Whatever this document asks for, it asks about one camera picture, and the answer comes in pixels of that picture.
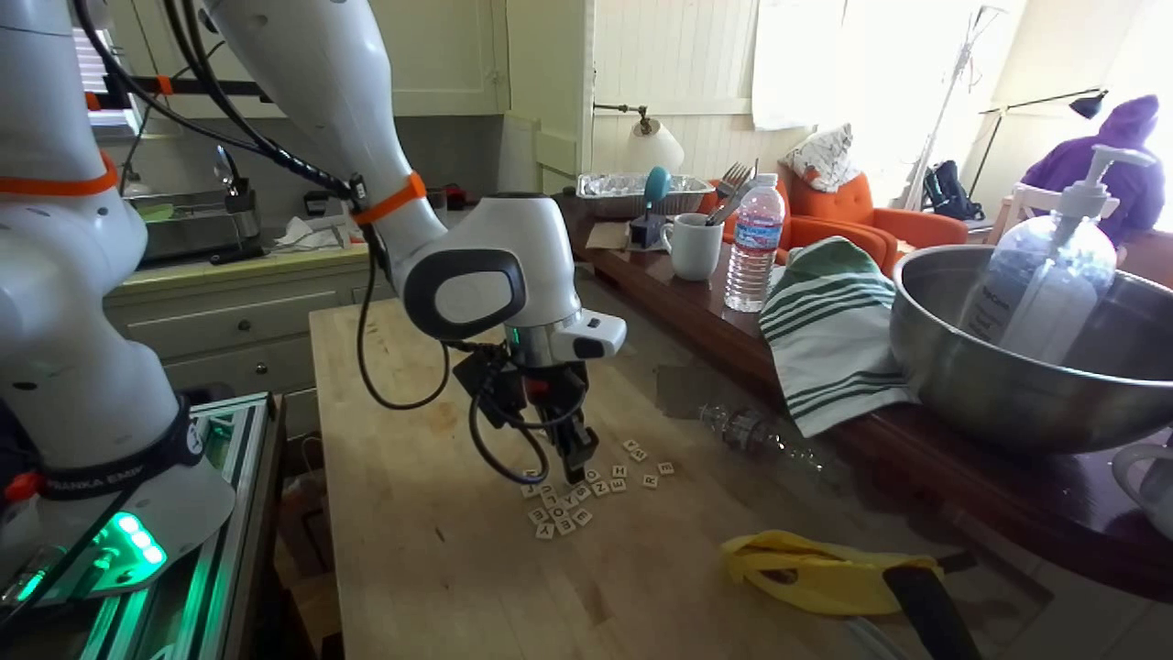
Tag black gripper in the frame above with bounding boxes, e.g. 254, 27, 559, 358
453, 346, 596, 482

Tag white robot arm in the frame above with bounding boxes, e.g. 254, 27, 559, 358
0, 0, 628, 606

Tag teal scoop on black base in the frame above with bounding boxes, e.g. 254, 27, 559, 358
631, 163, 670, 249

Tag white mug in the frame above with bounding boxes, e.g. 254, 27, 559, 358
669, 212, 723, 283

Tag yellow banana-shaped cloth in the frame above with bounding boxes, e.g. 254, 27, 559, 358
723, 526, 954, 618

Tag green striped white towel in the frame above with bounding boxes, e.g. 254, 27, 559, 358
758, 238, 908, 440

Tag clear plastic water bottle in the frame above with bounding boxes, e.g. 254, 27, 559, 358
723, 174, 786, 310

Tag white desk lamp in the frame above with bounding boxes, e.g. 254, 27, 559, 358
594, 101, 687, 174

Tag orange cushion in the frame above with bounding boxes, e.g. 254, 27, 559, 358
777, 168, 969, 276

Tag white drawer cabinet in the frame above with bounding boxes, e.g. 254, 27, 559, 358
108, 249, 367, 437

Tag white pump dispenser bottle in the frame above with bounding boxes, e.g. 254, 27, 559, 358
961, 143, 1155, 363

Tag large steel mixing bowl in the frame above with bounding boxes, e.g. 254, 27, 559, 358
891, 245, 1173, 454

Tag purple plush toy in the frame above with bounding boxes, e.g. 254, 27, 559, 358
1019, 90, 1171, 249

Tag black handle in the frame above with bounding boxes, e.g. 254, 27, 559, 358
882, 566, 984, 660

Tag green lit robot base rail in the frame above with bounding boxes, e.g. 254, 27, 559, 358
0, 388, 280, 660

